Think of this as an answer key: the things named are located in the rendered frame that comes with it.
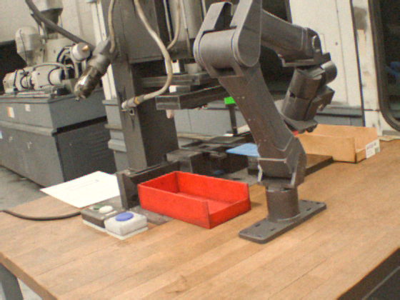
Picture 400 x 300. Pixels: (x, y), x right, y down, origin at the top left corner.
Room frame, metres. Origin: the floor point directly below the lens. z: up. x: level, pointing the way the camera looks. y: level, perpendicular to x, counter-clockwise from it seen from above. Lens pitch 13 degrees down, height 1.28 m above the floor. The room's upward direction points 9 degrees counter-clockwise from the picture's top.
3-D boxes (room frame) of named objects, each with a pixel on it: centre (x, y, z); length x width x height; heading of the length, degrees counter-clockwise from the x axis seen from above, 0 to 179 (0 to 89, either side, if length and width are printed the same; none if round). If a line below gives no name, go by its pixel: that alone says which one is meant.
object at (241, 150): (1.14, -0.14, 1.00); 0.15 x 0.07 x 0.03; 38
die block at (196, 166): (1.31, -0.03, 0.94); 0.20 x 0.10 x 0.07; 128
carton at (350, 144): (1.33, -0.38, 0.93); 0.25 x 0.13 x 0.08; 38
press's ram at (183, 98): (1.36, 0.03, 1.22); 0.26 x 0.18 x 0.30; 38
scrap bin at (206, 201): (1.06, 0.03, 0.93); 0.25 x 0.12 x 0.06; 38
